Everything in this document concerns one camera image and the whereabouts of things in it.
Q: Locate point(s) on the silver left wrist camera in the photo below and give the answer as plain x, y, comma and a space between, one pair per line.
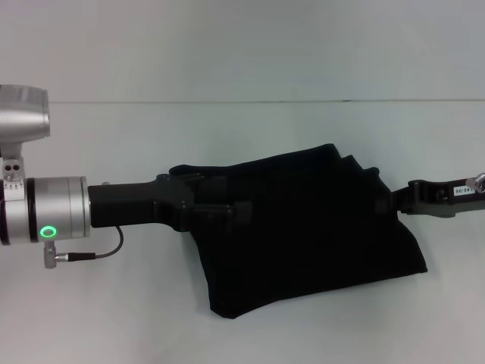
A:
22, 113

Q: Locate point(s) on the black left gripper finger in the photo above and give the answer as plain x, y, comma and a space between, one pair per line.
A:
212, 186
242, 212

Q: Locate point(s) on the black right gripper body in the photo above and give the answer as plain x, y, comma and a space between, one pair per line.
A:
443, 199

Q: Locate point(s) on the black t-shirt with white print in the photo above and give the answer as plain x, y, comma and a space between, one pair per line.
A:
303, 227

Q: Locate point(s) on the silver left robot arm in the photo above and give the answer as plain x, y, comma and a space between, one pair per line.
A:
45, 210

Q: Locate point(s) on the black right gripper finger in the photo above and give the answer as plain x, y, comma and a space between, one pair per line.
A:
390, 204

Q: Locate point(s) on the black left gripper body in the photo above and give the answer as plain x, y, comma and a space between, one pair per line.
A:
136, 204

